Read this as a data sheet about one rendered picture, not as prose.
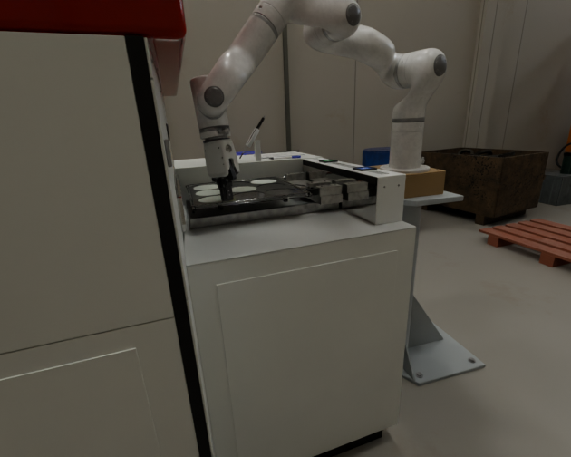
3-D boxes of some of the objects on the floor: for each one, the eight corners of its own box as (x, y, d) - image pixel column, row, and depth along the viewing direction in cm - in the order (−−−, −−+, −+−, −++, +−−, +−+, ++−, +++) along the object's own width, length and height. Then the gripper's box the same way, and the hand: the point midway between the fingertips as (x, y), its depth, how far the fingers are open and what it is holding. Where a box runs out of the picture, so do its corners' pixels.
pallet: (474, 238, 297) (476, 228, 293) (539, 228, 319) (541, 218, 315) (647, 306, 186) (653, 289, 182) (729, 281, 207) (735, 266, 204)
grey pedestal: (421, 315, 186) (437, 177, 160) (485, 367, 146) (519, 193, 120) (343, 333, 173) (345, 186, 147) (389, 395, 133) (403, 208, 107)
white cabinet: (224, 511, 95) (186, 267, 70) (199, 329, 182) (178, 190, 156) (400, 440, 114) (421, 227, 89) (302, 306, 201) (298, 179, 175)
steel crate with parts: (464, 198, 449) (471, 145, 426) (549, 219, 342) (566, 151, 319) (406, 205, 425) (411, 150, 402) (479, 230, 318) (490, 158, 295)
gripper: (190, 140, 91) (203, 203, 95) (219, 132, 80) (232, 203, 84) (212, 139, 96) (223, 199, 100) (242, 131, 85) (254, 198, 89)
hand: (227, 194), depth 91 cm, fingers closed
